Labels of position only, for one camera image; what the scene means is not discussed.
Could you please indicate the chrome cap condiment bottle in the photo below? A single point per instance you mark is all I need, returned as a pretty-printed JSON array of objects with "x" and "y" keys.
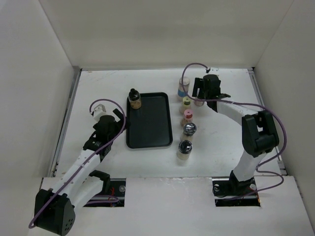
[{"x": 189, "y": 129}]

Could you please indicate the black round cap bottle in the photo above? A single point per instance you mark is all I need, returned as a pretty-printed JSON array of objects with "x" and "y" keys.
[{"x": 184, "y": 149}]

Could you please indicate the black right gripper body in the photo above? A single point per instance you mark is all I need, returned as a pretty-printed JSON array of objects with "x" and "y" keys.
[{"x": 206, "y": 95}]

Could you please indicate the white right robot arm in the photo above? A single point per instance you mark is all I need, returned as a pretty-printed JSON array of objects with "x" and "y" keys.
[{"x": 259, "y": 134}]

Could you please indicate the blue label silver lid bottle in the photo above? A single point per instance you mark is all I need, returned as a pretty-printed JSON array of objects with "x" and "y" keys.
[{"x": 183, "y": 87}]

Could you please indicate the yellow cap condiment bottle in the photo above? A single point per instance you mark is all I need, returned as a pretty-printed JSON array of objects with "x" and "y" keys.
[{"x": 185, "y": 105}]

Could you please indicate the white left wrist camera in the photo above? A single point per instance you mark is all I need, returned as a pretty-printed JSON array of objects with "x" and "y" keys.
[{"x": 98, "y": 112}]

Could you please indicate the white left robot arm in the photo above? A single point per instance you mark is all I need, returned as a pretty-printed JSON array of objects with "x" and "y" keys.
[{"x": 55, "y": 209}]

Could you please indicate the black rectangular plastic tray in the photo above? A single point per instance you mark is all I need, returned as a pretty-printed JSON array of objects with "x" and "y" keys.
[{"x": 150, "y": 125}]

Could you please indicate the small black knob cap bottle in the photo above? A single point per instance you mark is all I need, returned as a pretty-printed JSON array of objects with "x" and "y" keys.
[{"x": 134, "y": 99}]

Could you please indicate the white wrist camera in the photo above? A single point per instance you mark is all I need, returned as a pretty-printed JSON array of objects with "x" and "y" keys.
[
  {"x": 213, "y": 71},
  {"x": 98, "y": 112}
]

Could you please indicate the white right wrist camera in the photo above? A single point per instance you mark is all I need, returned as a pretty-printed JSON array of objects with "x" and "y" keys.
[{"x": 213, "y": 71}]

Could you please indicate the pink cap condiment bottle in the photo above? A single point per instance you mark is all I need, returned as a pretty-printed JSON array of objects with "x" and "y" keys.
[{"x": 187, "y": 117}]

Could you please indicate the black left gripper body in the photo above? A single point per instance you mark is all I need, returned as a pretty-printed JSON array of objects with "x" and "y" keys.
[{"x": 117, "y": 131}]

